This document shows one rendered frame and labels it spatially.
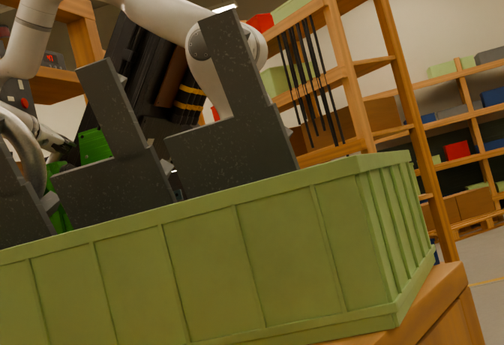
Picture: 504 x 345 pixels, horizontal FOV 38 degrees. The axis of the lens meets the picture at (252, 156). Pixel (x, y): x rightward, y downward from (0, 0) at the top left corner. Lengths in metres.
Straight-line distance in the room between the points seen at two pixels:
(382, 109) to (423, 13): 6.47
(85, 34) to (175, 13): 1.50
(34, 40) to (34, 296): 1.10
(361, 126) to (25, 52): 2.99
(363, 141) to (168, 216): 3.81
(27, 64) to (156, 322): 1.19
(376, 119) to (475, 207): 4.49
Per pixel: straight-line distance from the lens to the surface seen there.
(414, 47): 11.17
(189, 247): 0.78
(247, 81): 0.84
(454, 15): 11.28
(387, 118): 4.88
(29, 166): 1.00
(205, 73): 1.51
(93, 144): 2.20
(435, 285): 0.93
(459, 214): 8.98
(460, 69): 10.55
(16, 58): 1.90
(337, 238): 0.73
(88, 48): 3.10
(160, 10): 1.64
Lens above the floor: 0.94
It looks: 4 degrees up
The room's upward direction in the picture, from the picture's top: 14 degrees counter-clockwise
